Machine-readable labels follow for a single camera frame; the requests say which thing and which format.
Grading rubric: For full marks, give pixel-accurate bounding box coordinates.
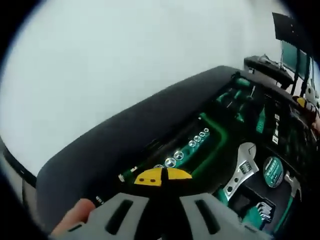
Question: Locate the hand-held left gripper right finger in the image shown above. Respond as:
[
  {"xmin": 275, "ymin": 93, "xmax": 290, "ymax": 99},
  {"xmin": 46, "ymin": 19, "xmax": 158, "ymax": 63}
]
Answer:
[{"xmin": 163, "ymin": 167, "xmax": 272, "ymax": 240}]

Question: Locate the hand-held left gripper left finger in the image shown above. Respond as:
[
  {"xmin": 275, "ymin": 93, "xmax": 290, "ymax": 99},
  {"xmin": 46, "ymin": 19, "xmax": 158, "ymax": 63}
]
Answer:
[{"xmin": 49, "ymin": 167, "xmax": 166, "ymax": 240}]

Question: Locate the green utility knife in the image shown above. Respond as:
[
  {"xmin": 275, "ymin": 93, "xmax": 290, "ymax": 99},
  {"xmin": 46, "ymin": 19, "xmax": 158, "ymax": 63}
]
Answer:
[{"xmin": 254, "ymin": 104, "xmax": 266, "ymax": 134}]

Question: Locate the green handled screwdriver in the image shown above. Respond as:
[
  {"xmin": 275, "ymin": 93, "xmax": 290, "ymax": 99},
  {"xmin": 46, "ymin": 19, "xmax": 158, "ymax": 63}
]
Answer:
[
  {"xmin": 233, "ymin": 98, "xmax": 255, "ymax": 123},
  {"xmin": 233, "ymin": 76, "xmax": 253, "ymax": 89},
  {"xmin": 216, "ymin": 90, "xmax": 242, "ymax": 107}
]

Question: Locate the black toolbox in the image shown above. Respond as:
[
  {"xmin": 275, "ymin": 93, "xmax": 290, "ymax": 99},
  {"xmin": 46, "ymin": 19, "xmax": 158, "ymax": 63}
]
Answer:
[{"xmin": 116, "ymin": 70, "xmax": 320, "ymax": 235}]

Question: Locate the silver adjustable wrench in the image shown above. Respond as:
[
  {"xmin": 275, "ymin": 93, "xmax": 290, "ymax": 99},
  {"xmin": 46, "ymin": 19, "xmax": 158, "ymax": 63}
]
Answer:
[{"xmin": 221, "ymin": 141, "xmax": 258, "ymax": 204}]

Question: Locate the green hex key set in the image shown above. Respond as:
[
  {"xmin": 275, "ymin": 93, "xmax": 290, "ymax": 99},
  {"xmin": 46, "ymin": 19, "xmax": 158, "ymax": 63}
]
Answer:
[{"xmin": 238, "ymin": 198, "xmax": 277, "ymax": 232}]

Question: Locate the green angled tool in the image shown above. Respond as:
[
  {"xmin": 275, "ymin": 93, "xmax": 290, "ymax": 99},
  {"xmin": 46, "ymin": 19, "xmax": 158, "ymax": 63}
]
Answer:
[{"xmin": 198, "ymin": 111, "xmax": 229, "ymax": 177}]

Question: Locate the person's left hand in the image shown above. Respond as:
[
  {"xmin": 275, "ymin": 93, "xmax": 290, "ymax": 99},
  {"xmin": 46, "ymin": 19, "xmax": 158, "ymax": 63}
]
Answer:
[{"xmin": 53, "ymin": 198, "xmax": 96, "ymax": 237}]

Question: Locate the black desk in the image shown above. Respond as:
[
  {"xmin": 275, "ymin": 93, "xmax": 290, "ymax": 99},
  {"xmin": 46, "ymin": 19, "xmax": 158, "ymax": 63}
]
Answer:
[{"xmin": 243, "ymin": 55, "xmax": 295, "ymax": 89}]

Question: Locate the large black monitor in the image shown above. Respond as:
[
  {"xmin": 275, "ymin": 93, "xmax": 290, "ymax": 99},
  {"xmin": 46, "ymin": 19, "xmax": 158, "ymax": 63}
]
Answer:
[{"xmin": 271, "ymin": 11, "xmax": 302, "ymax": 42}]

